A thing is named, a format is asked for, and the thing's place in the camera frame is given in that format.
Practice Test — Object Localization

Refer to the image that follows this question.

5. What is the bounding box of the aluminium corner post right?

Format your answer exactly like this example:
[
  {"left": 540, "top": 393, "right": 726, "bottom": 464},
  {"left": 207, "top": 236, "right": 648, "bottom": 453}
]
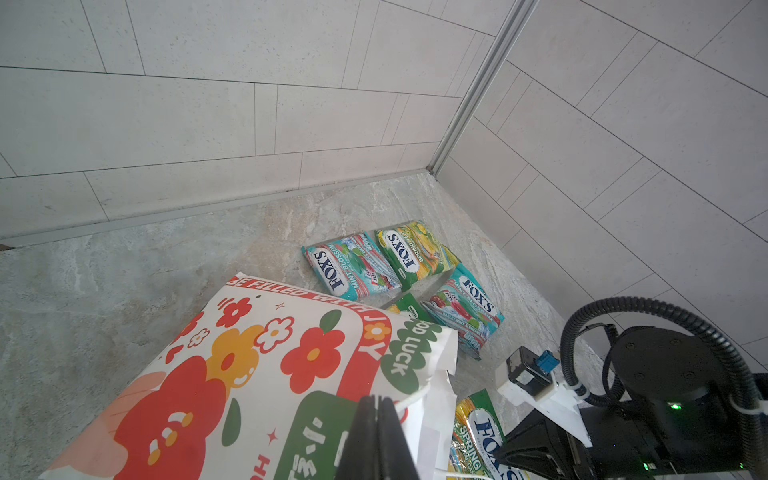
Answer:
[{"left": 427, "top": 0, "right": 540, "bottom": 177}]

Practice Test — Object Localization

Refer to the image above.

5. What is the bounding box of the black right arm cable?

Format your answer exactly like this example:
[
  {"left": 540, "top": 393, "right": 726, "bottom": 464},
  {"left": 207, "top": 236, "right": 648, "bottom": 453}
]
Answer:
[{"left": 560, "top": 296, "right": 768, "bottom": 480}]

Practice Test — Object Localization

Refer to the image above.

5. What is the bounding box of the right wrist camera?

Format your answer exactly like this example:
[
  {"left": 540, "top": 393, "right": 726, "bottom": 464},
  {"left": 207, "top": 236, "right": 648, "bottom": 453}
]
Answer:
[{"left": 494, "top": 347, "right": 593, "bottom": 447}]

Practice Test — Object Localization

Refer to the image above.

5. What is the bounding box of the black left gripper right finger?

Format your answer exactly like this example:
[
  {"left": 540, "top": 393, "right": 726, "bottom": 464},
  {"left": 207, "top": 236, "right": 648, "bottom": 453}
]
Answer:
[{"left": 377, "top": 397, "right": 419, "bottom": 480}]

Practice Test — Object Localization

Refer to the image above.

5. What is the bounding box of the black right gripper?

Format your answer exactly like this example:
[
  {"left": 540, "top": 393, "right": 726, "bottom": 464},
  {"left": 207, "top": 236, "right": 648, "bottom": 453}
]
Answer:
[{"left": 494, "top": 327, "right": 747, "bottom": 479}]

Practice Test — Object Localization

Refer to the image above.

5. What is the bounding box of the teal green candy bag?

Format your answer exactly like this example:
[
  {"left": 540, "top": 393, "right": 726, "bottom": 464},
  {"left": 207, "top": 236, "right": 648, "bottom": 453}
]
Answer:
[{"left": 422, "top": 264, "right": 505, "bottom": 360}]

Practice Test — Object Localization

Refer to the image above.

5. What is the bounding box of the white paper bag red print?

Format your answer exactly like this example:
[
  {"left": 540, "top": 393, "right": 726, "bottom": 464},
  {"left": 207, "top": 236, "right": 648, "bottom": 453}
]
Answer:
[{"left": 44, "top": 274, "right": 457, "bottom": 479}]

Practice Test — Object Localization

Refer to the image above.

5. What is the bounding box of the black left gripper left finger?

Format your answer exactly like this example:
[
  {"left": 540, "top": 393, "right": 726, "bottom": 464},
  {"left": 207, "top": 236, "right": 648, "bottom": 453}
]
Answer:
[{"left": 335, "top": 396, "right": 379, "bottom": 480}]

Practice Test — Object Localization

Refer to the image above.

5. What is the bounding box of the green spring tea candy bag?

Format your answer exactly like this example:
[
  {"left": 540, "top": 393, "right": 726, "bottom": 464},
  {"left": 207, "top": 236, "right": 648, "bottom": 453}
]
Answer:
[{"left": 386, "top": 293, "right": 434, "bottom": 323}]

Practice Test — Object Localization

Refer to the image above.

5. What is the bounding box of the spring tea candy bag yellow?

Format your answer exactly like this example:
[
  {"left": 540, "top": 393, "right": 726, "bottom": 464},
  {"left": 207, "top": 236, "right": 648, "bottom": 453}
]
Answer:
[{"left": 374, "top": 220, "right": 461, "bottom": 292}]

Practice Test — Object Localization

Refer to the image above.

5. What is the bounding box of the mint blossom candy bag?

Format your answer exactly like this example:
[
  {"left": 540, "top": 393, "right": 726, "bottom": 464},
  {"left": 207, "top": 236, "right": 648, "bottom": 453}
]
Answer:
[{"left": 302, "top": 232, "right": 402, "bottom": 301}]

